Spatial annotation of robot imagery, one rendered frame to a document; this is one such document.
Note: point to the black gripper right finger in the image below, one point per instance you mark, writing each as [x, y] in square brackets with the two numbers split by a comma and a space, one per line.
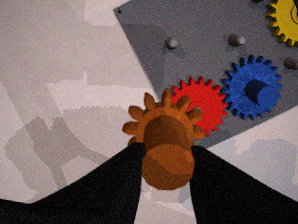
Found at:
[223, 194]

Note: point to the red gear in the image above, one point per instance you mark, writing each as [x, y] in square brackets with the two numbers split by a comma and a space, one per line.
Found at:
[203, 96]

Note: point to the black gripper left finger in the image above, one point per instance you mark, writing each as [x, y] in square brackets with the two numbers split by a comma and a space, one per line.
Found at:
[107, 195]

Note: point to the grey metal board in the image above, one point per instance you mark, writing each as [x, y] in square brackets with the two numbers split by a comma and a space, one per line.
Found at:
[175, 39]

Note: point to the blue gear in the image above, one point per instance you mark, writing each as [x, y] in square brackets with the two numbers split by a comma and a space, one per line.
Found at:
[252, 87]

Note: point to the orange gear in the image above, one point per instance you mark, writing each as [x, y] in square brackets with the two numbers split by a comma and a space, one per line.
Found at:
[167, 132]

